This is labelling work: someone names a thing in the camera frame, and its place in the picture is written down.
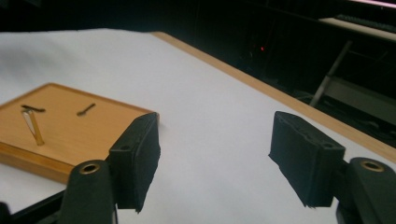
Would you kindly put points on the wooden tray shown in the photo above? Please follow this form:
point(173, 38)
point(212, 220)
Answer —
point(62, 130)

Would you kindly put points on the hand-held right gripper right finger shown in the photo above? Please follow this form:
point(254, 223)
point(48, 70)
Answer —
point(303, 158)

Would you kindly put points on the dark keyboard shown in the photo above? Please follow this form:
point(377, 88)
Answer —
point(367, 21)

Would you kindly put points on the white table cloth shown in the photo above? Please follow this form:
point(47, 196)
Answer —
point(202, 109)

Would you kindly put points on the small dark screw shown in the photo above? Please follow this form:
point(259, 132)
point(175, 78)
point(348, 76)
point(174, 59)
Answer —
point(86, 109)

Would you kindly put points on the white desk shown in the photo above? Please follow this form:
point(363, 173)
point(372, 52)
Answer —
point(358, 28)

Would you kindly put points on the dark bobby pin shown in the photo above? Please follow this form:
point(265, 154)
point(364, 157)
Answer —
point(33, 108)

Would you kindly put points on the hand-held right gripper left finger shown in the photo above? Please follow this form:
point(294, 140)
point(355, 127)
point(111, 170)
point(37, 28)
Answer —
point(134, 161)

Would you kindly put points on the gold hair clip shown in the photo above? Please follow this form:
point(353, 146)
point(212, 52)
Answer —
point(32, 126)

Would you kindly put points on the grey metal stand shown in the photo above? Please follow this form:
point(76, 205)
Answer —
point(330, 74)

